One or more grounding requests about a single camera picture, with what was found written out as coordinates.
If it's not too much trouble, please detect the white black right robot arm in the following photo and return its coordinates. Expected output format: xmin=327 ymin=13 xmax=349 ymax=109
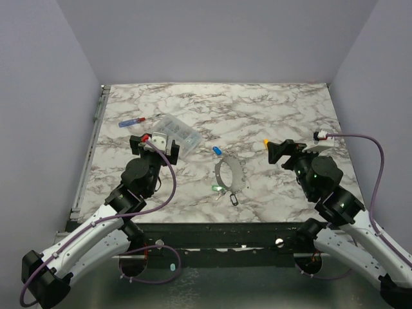
xmin=266 ymin=135 xmax=411 ymax=308

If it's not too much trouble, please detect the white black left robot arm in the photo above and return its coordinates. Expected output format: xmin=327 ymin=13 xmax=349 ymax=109
xmin=19 ymin=132 xmax=180 ymax=308

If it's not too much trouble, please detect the clear plastic screw organizer box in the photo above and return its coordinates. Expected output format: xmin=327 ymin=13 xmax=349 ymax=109
xmin=149 ymin=114 xmax=202 ymax=158

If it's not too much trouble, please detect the green key tag key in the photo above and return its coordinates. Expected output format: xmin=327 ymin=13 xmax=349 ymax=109
xmin=212 ymin=185 xmax=226 ymax=201

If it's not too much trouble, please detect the yellow handled screwdriver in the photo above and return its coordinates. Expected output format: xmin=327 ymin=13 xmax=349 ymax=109
xmin=263 ymin=139 xmax=269 ymax=150

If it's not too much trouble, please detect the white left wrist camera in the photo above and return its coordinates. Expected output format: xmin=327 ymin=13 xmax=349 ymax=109
xmin=149 ymin=132 xmax=171 ymax=155

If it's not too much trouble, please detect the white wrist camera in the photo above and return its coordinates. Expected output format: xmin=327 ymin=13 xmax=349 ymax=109
xmin=149 ymin=132 xmax=171 ymax=155
xmin=303 ymin=129 xmax=335 ymax=153

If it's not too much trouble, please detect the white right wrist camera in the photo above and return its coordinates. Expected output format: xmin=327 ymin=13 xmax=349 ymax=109
xmin=303 ymin=129 xmax=335 ymax=153

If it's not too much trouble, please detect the blue red handled screwdriver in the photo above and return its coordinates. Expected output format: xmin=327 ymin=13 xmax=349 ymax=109
xmin=118 ymin=113 xmax=162 ymax=127

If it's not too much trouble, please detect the black front mounting rail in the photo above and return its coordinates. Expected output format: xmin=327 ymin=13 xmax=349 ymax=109
xmin=118 ymin=219 xmax=327 ymax=272

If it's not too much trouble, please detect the aluminium table edge rail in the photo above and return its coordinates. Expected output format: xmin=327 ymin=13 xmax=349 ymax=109
xmin=69 ymin=84 xmax=111 ymax=221

